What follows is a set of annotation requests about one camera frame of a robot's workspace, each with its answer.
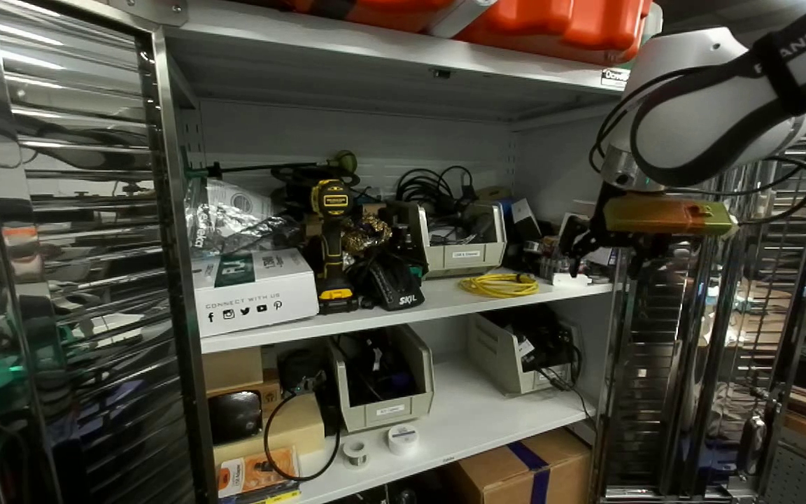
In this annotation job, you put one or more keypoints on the black round device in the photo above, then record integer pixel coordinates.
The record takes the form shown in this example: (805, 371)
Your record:
(236, 416)

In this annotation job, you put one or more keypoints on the cardboard box blue tape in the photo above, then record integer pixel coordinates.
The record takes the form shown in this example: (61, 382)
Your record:
(516, 472)

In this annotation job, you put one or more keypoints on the grey storage bin dark contents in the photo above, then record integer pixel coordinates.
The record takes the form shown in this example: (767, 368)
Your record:
(378, 407)

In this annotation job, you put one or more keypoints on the orange printed flat pack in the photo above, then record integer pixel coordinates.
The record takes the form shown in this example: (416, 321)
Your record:
(254, 475)

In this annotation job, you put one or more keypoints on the white printed carton box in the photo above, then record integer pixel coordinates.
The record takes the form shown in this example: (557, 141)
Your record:
(254, 288)

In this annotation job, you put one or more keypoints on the grey tray bin with label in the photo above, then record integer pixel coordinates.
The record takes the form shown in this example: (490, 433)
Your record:
(462, 253)

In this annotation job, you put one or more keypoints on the small white tape roll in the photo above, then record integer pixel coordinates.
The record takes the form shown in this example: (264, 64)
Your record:
(401, 438)

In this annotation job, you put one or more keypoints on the small grey tape roll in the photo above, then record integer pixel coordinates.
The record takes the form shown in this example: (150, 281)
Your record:
(353, 452)

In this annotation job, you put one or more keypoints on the shiny metal rack cart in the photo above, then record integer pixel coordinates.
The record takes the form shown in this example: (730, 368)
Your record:
(78, 281)

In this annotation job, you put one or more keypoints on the silver plastic bag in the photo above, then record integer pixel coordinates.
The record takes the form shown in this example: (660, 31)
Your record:
(226, 214)

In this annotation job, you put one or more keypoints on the white storage bin black contents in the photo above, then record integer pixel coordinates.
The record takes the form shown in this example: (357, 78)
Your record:
(503, 358)

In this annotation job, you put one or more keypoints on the orange plastic case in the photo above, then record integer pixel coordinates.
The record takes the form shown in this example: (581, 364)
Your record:
(552, 22)

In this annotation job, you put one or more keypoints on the white shelf unit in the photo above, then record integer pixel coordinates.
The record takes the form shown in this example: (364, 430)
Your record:
(461, 421)

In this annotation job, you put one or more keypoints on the tan cardboard box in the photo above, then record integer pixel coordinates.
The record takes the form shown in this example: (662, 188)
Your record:
(296, 423)

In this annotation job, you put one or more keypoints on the black battery charger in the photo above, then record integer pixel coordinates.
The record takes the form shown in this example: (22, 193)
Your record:
(392, 284)

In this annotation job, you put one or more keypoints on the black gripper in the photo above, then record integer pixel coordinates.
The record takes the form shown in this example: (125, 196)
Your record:
(604, 211)

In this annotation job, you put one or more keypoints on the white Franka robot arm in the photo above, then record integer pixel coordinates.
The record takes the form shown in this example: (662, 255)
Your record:
(702, 94)

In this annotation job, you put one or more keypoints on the black electronic device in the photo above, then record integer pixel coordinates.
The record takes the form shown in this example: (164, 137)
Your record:
(534, 239)

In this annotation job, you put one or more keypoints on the small white flat block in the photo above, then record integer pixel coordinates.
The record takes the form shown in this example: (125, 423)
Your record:
(573, 277)

